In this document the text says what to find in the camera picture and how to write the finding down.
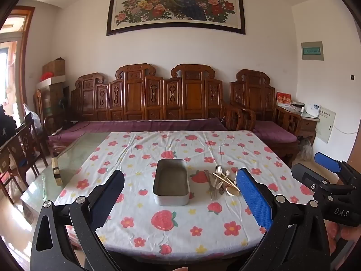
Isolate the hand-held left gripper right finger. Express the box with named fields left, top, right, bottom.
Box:
left=235, top=168, right=330, bottom=271

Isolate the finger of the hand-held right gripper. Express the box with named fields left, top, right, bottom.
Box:
left=314, top=152, right=361, bottom=187
left=291, top=164, right=334, bottom=201

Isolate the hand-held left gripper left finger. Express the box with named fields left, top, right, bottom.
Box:
left=30, top=170, right=126, bottom=271

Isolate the beige chopstick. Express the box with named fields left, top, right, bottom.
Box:
left=213, top=175, right=240, bottom=193
left=212, top=173, right=240, bottom=190

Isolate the dull steel fork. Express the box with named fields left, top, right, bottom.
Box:
left=204, top=170, right=218, bottom=201

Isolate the rectangular metal container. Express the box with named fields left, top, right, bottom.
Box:
left=153, top=159, right=190, bottom=206

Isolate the clear plastic bag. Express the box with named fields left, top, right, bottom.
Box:
left=297, top=137, right=313, bottom=160

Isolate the wooden side table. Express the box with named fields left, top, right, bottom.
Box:
left=299, top=112, right=320, bottom=145

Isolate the shiny silver fork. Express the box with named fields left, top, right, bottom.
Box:
left=213, top=165, right=223, bottom=189

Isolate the white desktop device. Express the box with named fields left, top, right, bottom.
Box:
left=306, top=103, right=321, bottom=117

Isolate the beige bar with black band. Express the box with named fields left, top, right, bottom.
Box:
left=51, top=158, right=63, bottom=186

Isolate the strawberry flower print tablecloth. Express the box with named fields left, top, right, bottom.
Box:
left=53, top=131, right=319, bottom=263

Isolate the red card box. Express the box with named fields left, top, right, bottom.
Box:
left=276, top=92, right=291, bottom=108

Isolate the carved wooden armchair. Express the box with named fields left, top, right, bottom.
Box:
left=230, top=68, right=302, bottom=167

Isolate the carved wooden sofa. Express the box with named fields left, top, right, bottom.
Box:
left=48, top=63, right=244, bottom=156

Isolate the wooden dining chair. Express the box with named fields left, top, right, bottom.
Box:
left=0, top=113, right=49, bottom=204

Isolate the brown cardboard box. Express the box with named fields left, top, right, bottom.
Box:
left=42, top=58, right=66, bottom=77

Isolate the framed peacock flower painting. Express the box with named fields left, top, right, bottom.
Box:
left=106, top=0, right=246, bottom=36

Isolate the white wall panel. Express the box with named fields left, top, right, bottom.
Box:
left=315, top=108, right=336, bottom=144

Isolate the grey wall distribution box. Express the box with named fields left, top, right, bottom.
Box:
left=301, top=41, right=324, bottom=61

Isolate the wooden door frame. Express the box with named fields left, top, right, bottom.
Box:
left=0, top=6, right=36, bottom=125

